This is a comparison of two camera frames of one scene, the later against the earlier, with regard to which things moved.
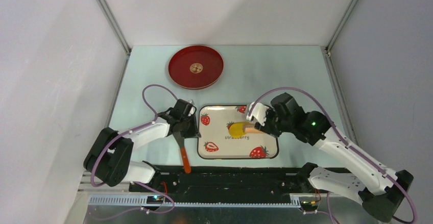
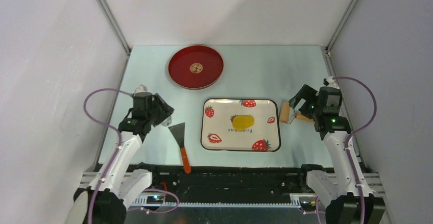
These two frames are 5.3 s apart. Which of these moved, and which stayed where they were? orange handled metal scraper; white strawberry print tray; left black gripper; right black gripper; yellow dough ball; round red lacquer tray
Moved: yellow dough ball; white strawberry print tray; right black gripper; left black gripper
Stayed: orange handled metal scraper; round red lacquer tray
